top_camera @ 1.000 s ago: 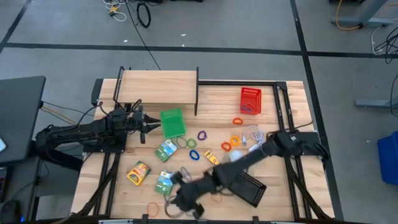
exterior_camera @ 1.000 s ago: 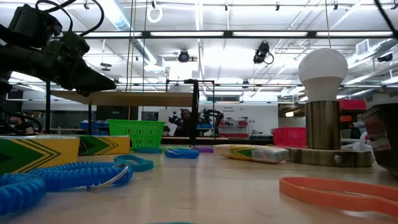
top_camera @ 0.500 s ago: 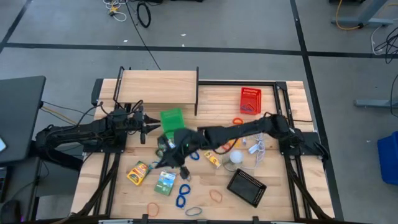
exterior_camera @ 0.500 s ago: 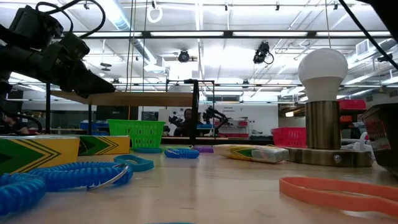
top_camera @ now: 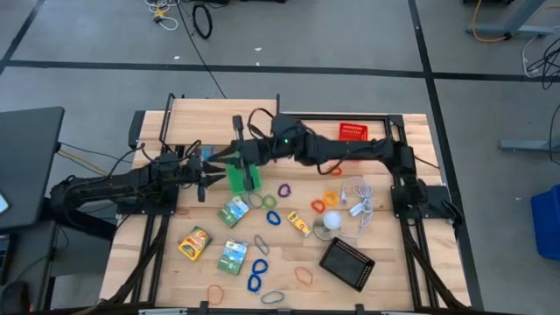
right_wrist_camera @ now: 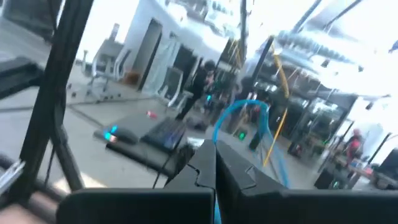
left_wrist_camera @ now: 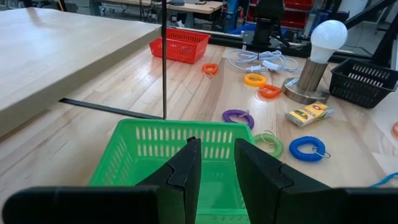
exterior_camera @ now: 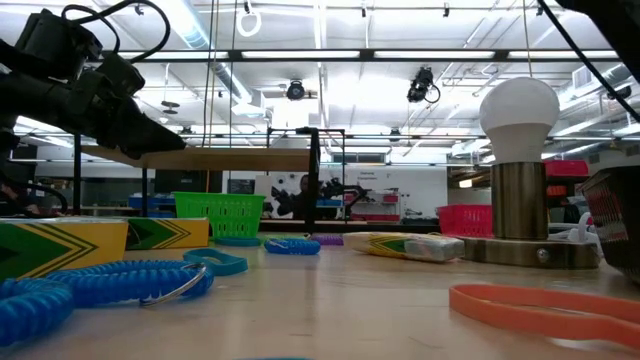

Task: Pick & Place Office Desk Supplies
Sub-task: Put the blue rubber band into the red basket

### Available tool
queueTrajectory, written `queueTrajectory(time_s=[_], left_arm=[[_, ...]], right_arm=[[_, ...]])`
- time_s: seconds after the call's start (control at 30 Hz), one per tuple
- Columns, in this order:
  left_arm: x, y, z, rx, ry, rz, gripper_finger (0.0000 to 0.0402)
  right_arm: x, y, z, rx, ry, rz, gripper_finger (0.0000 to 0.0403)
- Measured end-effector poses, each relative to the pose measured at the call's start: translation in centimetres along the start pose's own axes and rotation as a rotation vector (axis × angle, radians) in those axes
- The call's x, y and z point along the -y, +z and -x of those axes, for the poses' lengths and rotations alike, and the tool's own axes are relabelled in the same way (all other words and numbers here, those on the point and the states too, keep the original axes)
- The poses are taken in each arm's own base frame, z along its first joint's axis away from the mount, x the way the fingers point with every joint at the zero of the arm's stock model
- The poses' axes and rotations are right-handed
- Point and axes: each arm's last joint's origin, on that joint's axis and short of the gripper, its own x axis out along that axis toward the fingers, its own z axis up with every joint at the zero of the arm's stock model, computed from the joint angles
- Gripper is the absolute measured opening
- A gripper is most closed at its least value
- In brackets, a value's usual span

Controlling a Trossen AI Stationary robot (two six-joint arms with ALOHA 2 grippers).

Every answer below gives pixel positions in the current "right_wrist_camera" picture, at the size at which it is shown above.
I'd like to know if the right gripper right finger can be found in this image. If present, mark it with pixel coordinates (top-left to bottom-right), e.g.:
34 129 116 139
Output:
215 139 398 224

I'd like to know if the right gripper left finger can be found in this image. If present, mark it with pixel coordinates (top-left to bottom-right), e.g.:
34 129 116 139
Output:
57 139 216 224

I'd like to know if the blue rubber band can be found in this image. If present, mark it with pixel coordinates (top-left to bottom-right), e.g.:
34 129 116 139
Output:
211 98 292 224

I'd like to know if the black computer desk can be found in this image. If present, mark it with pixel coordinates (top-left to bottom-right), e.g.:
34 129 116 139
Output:
92 110 203 180

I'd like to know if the grey office chair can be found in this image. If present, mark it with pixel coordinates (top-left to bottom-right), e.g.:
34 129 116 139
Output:
155 66 188 109

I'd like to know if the black computer mouse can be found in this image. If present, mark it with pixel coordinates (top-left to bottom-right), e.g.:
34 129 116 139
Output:
102 124 140 146

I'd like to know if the black keyboard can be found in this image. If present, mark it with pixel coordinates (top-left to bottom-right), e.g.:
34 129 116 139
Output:
141 116 187 153

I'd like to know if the person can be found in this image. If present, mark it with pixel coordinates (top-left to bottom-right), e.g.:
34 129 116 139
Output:
175 60 218 121
344 128 365 170

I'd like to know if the computer tower green light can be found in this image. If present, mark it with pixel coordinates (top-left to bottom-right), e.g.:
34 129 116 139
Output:
233 129 249 142

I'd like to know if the yellow hanging cable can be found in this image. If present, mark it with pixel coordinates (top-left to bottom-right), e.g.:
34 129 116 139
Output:
262 43 290 168

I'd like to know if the silver metal bracket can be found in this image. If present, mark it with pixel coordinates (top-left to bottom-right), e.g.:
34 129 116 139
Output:
0 159 26 195

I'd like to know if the black aluminium rig frame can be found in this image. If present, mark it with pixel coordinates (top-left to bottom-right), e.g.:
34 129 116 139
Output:
6 0 95 200

